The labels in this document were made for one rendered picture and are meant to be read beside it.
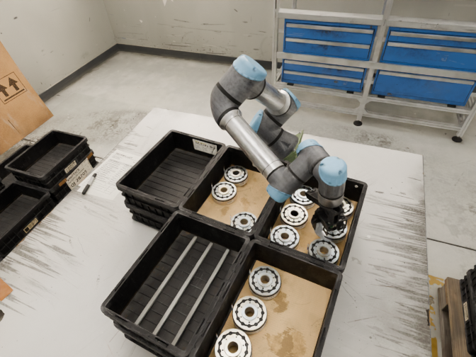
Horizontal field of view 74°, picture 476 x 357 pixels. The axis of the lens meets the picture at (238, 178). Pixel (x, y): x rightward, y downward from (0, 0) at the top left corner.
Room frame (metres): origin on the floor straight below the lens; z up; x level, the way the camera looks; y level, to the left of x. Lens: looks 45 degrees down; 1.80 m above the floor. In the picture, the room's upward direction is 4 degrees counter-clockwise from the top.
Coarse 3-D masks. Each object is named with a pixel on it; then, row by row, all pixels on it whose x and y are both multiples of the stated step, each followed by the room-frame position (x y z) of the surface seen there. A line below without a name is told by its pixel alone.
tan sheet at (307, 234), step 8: (288, 200) 0.82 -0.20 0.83; (352, 200) 0.80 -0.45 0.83; (312, 208) 0.77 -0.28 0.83; (352, 216) 0.72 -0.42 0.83; (280, 224) 0.71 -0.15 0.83; (304, 232) 0.66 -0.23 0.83; (312, 232) 0.66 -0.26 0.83; (304, 240) 0.63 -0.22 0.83; (312, 240) 0.63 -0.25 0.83; (344, 240) 0.62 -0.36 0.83; (304, 248) 0.60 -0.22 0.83; (336, 264) 0.53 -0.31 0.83
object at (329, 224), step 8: (320, 208) 0.64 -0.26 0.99; (328, 208) 0.59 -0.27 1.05; (336, 208) 0.60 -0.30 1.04; (320, 216) 0.61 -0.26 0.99; (328, 216) 0.60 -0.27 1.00; (336, 216) 0.58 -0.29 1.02; (344, 216) 0.60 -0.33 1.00; (328, 224) 0.59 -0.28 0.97; (336, 224) 0.59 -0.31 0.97; (344, 224) 0.60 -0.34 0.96
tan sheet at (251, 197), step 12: (252, 180) 0.95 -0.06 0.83; (264, 180) 0.95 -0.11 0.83; (240, 192) 0.89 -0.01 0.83; (252, 192) 0.88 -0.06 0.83; (264, 192) 0.88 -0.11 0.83; (204, 204) 0.83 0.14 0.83; (216, 204) 0.83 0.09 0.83; (240, 204) 0.82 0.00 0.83; (252, 204) 0.82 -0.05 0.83; (264, 204) 0.81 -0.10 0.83; (216, 216) 0.77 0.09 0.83; (228, 216) 0.76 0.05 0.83
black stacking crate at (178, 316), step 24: (168, 240) 0.65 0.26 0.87; (216, 240) 0.64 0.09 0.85; (240, 240) 0.60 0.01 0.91; (144, 264) 0.54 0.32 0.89; (168, 264) 0.57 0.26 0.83; (192, 264) 0.57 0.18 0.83; (216, 264) 0.56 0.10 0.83; (120, 288) 0.45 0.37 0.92; (144, 288) 0.49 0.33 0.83; (168, 288) 0.48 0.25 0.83; (192, 288) 0.48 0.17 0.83; (216, 288) 0.47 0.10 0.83; (120, 312) 0.41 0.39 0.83; (168, 336) 0.33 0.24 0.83; (192, 336) 0.33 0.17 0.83
